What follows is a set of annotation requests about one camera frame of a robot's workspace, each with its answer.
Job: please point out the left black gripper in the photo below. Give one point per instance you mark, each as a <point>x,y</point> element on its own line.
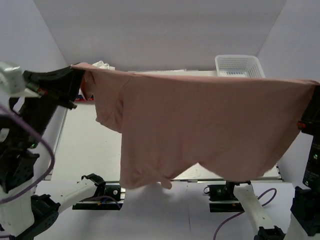
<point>58,85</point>

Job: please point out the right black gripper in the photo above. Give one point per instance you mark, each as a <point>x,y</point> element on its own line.
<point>312,111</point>

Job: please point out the white t-shirt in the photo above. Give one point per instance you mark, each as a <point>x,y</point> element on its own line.
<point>101,65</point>

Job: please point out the pink t-shirt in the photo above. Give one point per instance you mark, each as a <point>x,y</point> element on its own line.
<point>235,127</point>

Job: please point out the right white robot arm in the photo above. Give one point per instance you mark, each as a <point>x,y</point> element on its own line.
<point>299,218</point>

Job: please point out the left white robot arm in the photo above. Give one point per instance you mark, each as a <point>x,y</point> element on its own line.
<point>23,214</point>

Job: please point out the red blue folded shirt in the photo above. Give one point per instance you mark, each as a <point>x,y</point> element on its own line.
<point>85,95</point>

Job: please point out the white plastic mesh basket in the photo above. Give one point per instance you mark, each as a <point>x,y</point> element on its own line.
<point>235,65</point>

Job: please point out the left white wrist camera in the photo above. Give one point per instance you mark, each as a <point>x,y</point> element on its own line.
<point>12,81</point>

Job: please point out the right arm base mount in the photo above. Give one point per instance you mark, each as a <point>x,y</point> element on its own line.
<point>222,198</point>

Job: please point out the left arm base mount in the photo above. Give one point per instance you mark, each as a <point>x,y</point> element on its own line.
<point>107,198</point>

